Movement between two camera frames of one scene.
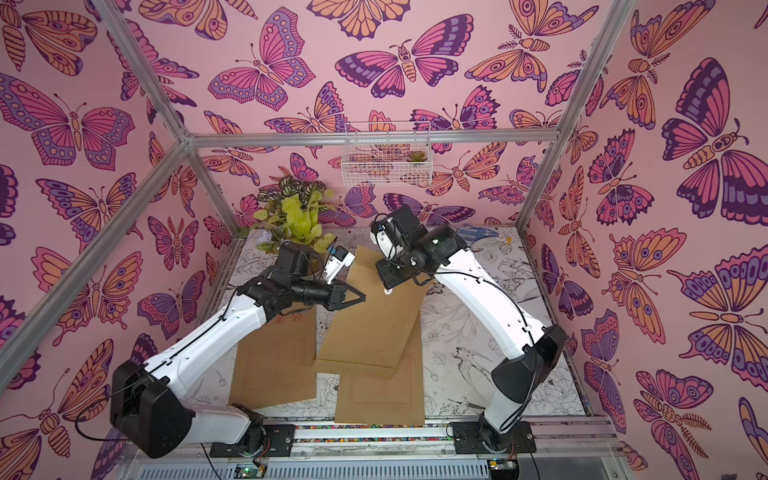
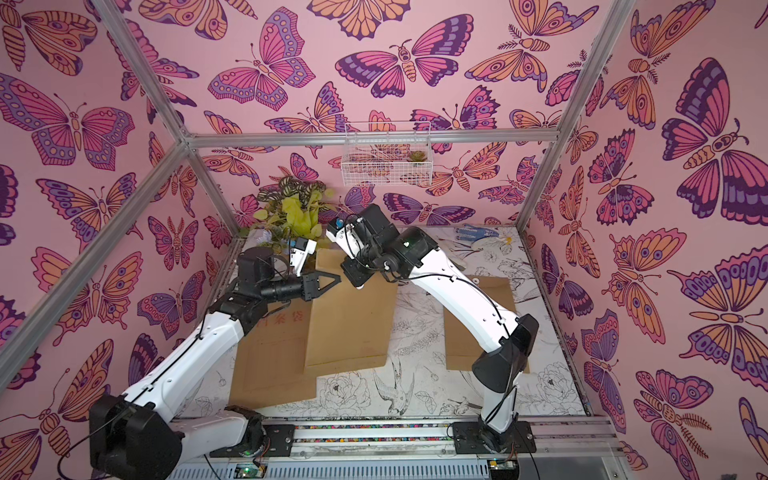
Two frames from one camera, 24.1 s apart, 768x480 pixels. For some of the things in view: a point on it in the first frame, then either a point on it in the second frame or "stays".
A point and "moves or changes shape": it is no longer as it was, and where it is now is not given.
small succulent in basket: [417, 156] stays
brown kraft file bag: [370, 338] moves or changes shape
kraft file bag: [396, 401] → [463, 349]
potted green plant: [290, 210] stays
